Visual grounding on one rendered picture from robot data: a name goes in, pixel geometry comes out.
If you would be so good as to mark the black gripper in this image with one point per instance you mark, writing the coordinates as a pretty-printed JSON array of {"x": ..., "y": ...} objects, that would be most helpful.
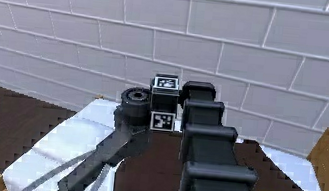
[{"x": 134, "y": 109}]

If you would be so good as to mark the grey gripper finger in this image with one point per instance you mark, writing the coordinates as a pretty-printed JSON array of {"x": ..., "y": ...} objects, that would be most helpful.
[{"x": 54, "y": 172}]

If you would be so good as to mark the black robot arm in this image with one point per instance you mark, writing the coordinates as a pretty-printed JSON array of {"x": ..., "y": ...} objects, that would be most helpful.
[{"x": 213, "y": 161}]

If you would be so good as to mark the wooden bed with white sheet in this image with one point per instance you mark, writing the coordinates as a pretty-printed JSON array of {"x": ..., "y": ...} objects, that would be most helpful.
[{"x": 68, "y": 134}]

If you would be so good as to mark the dark brown blanket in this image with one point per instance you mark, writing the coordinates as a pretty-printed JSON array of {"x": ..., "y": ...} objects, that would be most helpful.
[{"x": 152, "y": 169}]

